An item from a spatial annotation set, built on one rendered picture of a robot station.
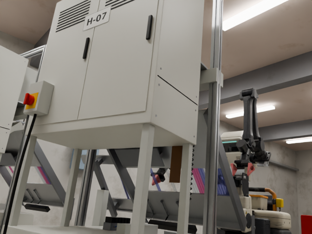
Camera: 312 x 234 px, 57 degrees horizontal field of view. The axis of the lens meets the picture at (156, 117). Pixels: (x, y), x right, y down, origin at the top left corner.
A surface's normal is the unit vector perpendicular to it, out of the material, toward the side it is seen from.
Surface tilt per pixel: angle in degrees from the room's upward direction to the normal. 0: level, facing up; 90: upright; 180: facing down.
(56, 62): 90
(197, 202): 137
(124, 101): 90
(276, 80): 90
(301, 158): 90
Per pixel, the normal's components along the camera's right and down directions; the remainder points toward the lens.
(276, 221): -0.64, -0.29
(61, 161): 0.64, -0.18
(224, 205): -0.45, 0.49
